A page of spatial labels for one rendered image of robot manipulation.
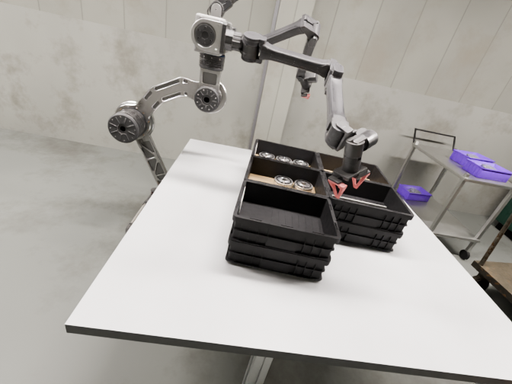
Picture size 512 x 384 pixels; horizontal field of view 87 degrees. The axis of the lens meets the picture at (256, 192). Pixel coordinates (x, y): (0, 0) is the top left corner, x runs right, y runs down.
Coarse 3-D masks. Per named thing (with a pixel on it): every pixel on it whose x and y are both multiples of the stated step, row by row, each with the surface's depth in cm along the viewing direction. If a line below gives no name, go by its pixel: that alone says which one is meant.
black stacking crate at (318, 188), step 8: (256, 160) 148; (264, 160) 147; (256, 168) 150; (264, 168) 150; (272, 168) 149; (280, 168) 149; (288, 168) 148; (296, 168) 148; (248, 176) 142; (264, 176) 152; (272, 176) 152; (288, 176) 151; (296, 176) 150; (304, 176) 150; (312, 176) 149; (320, 176) 144; (312, 184) 152; (320, 184) 140; (320, 192) 136
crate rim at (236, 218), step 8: (264, 184) 122; (240, 192) 111; (296, 192) 121; (240, 200) 106; (328, 200) 120; (232, 216) 98; (240, 216) 96; (248, 224) 97; (256, 224) 97; (264, 224) 96; (272, 224) 96; (280, 224) 97; (336, 224) 104; (288, 232) 97; (296, 232) 97; (304, 232) 96; (312, 232) 97; (336, 232) 100; (320, 240) 97; (328, 240) 97; (336, 240) 97
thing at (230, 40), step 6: (222, 24) 113; (228, 24) 119; (222, 30) 114; (228, 30) 116; (234, 30) 117; (222, 36) 115; (228, 36) 115; (234, 36) 117; (240, 36) 117; (222, 42) 116; (228, 42) 117; (234, 42) 117; (222, 48) 117; (228, 48) 119; (234, 48) 119; (222, 54) 119
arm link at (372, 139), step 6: (342, 126) 86; (348, 126) 87; (348, 132) 85; (354, 132) 89; (360, 132) 90; (366, 132) 89; (372, 132) 89; (342, 138) 87; (372, 138) 88; (378, 138) 90; (342, 144) 89; (366, 144) 88; (372, 144) 88; (336, 150) 91
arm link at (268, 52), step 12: (252, 36) 115; (264, 48) 116; (276, 48) 117; (252, 60) 120; (276, 60) 118; (288, 60) 117; (300, 60) 116; (312, 60) 116; (324, 60) 117; (336, 60) 117; (324, 72) 117; (324, 84) 117
